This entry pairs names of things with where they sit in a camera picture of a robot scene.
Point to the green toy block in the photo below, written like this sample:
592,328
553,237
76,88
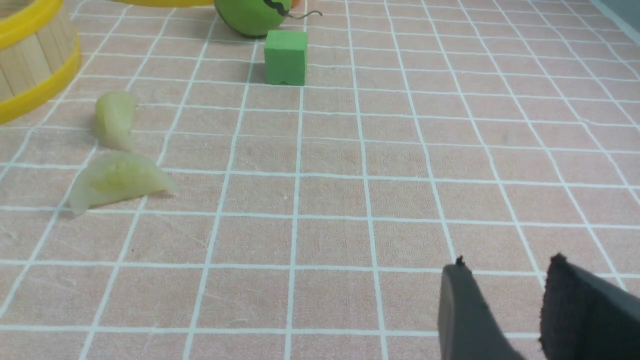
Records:
285,57

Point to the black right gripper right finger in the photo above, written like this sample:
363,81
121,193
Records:
584,317

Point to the pale green dumpling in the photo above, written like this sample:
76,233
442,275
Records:
114,114
117,176

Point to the yellow rimmed bamboo steamer tray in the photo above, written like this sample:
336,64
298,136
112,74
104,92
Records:
40,54

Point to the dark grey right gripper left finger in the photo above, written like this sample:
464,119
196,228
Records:
467,329

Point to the yellow rimmed steamer lid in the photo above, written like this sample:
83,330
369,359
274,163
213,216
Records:
168,3

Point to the green toy watermelon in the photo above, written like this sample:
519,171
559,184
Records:
255,18

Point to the pink checkered tablecloth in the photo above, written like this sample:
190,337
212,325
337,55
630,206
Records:
312,223

